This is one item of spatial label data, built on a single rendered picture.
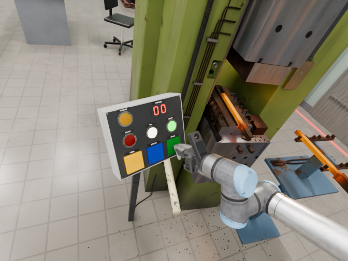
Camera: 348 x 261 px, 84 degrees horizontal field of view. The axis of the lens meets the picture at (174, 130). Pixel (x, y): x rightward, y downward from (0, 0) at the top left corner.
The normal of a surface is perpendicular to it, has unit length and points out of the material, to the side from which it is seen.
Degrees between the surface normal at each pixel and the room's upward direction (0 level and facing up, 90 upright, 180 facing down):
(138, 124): 60
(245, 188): 55
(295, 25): 90
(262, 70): 90
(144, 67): 90
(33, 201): 0
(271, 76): 90
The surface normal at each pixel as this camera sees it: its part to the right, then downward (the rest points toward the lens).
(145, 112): 0.60, 0.21
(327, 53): 0.18, 0.71
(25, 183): 0.21, -0.70
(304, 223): -0.77, -0.36
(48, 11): 0.39, 0.70
